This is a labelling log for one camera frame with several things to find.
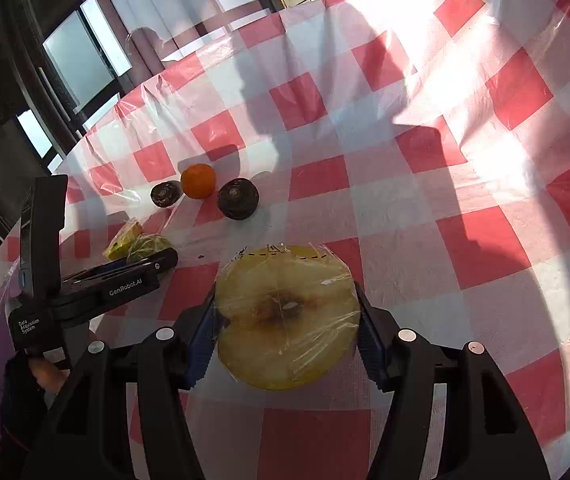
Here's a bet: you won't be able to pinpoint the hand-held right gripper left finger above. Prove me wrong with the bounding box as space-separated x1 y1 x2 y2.
35 289 216 480

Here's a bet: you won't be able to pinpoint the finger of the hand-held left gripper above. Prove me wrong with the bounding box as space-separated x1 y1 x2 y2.
61 259 160 285
51 248 179 322

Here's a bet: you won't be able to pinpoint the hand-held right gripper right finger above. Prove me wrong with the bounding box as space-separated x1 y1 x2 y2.
354 281 552 480

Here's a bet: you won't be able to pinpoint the halved apple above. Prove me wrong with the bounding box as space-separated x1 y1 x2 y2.
213 244 362 391

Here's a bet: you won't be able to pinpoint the person's left hand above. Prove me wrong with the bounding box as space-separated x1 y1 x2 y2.
1 354 72 453

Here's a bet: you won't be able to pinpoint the yellow fruit piece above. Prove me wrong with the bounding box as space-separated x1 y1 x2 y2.
103 218 144 261

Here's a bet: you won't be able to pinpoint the green fruit piece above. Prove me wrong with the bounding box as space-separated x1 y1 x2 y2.
127 234 176 262

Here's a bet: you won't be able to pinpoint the small dark round fruit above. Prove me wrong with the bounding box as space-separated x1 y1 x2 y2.
150 181 184 208

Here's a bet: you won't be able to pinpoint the orange tangerine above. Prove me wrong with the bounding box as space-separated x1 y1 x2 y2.
181 163 216 199

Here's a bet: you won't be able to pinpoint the large dark round fruit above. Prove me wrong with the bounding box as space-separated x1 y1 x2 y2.
217 178 259 221

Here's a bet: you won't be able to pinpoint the red white checkered tablecloth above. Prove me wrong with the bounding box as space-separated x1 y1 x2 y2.
0 0 570 480

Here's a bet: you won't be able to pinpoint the dark framed window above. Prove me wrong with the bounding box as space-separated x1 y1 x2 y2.
0 0 133 171

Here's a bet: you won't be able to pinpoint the pink curtain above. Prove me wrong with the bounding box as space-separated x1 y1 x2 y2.
87 0 286 92

